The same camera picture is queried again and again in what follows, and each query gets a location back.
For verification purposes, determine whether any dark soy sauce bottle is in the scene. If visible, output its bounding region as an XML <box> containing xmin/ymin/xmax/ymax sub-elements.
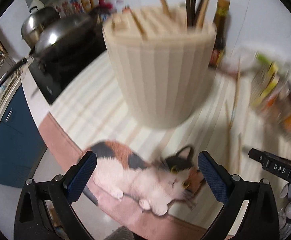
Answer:
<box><xmin>209</xmin><ymin>0</ymin><xmax>230</xmax><ymax>68</ymax></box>

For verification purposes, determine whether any patterned wooden chopstick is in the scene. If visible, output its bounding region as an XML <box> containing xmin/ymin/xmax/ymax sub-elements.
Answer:
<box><xmin>229</xmin><ymin>59</ymin><xmax>241</xmax><ymax>129</ymax></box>

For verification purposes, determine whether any stainless steel stock pot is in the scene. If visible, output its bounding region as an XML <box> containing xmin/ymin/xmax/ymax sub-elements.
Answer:
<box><xmin>21</xmin><ymin>6</ymin><xmax>60</xmax><ymax>49</ymax></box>

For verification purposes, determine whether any black induction cooktop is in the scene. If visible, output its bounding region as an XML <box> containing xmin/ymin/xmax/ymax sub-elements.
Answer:
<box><xmin>29</xmin><ymin>25</ymin><xmax>106</xmax><ymax>105</ymax></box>

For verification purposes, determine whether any thin wooden chopstick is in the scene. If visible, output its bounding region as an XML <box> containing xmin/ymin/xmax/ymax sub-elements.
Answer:
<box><xmin>195</xmin><ymin>0</ymin><xmax>210</xmax><ymax>29</ymax></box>

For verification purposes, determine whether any beige ribbed utensil holder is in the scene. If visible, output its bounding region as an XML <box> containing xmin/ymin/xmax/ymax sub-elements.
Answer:
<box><xmin>103</xmin><ymin>7</ymin><xmax>216</xmax><ymax>129</ymax></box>

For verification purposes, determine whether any striped cat print mat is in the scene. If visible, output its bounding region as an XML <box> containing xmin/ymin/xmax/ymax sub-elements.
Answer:
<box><xmin>39</xmin><ymin>54</ymin><xmax>291</xmax><ymax>239</ymax></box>

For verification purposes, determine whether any blue kitchen cabinet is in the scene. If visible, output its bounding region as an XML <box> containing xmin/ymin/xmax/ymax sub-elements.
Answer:
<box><xmin>0</xmin><ymin>87</ymin><xmax>47</xmax><ymax>188</ymax></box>

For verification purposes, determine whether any clear acrylic condiment organizer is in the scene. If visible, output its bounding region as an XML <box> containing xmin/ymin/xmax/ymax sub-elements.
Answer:
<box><xmin>250</xmin><ymin>51</ymin><xmax>291</xmax><ymax>140</ymax></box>

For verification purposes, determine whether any steel wok with lid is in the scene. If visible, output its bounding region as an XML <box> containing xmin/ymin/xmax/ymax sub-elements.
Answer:
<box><xmin>0</xmin><ymin>14</ymin><xmax>106</xmax><ymax>87</ymax></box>

